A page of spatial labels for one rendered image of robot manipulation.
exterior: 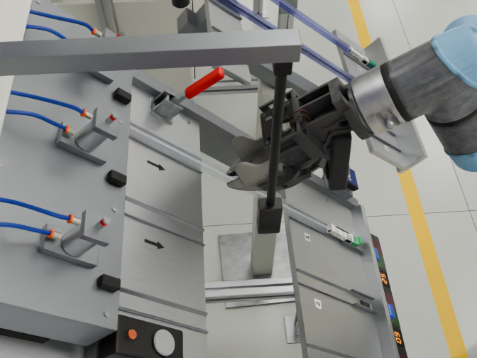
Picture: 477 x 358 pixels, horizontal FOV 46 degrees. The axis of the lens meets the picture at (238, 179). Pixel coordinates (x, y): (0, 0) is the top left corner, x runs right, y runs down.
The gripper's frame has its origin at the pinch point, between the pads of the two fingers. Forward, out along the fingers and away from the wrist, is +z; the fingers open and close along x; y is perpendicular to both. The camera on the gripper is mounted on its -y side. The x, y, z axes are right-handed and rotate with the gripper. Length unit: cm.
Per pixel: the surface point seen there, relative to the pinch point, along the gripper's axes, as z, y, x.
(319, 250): -2.0, -18.5, 4.8
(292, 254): -0.5, -12.0, 7.5
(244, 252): 51, -79, -38
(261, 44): -23.7, 32.8, 18.4
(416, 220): 4, -113, -46
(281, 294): 28, -58, -10
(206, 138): 3.6, 2.3, -7.9
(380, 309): -5.6, -30.4, 12.1
